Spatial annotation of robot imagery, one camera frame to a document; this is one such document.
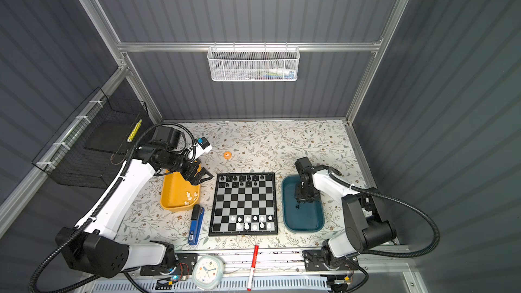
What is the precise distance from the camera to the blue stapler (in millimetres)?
786

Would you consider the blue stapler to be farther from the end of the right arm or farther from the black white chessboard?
the end of the right arm

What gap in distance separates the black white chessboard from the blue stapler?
0.04 metres

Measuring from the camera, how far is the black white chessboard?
32.3 inches
